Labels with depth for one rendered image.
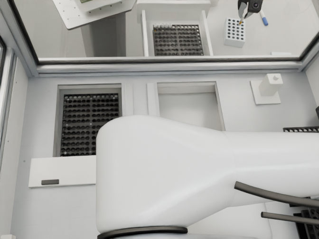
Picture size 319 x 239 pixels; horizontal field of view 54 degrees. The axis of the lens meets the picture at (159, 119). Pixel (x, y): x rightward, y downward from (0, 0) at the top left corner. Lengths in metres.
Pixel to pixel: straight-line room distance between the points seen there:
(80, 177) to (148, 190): 0.59
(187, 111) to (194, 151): 0.81
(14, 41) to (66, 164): 0.36
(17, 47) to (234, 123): 0.67
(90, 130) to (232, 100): 0.46
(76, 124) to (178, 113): 0.36
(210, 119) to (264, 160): 0.80
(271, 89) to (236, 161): 0.74
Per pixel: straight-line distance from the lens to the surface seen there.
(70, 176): 0.90
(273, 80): 1.04
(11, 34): 0.93
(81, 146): 0.99
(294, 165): 0.36
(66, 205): 0.90
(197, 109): 1.14
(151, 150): 0.33
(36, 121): 1.00
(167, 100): 1.14
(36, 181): 0.92
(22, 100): 1.01
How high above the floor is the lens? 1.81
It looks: 63 degrees down
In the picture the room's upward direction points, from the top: 11 degrees clockwise
